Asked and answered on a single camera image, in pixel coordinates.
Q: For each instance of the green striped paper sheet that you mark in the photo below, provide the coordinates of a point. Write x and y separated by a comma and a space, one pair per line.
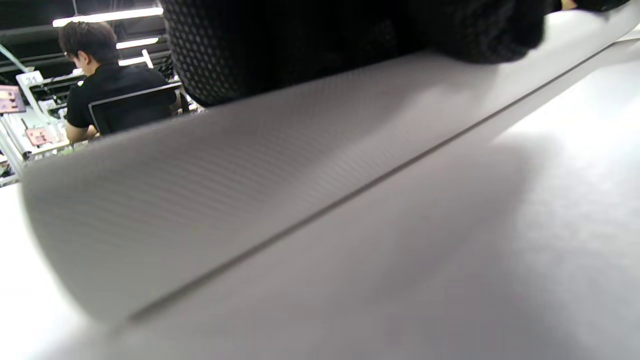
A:
225, 190

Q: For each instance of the person's left hand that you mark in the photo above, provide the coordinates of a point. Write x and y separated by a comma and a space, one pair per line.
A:
300, 40

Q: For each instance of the computer monitor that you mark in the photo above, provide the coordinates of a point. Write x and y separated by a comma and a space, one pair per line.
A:
10, 99

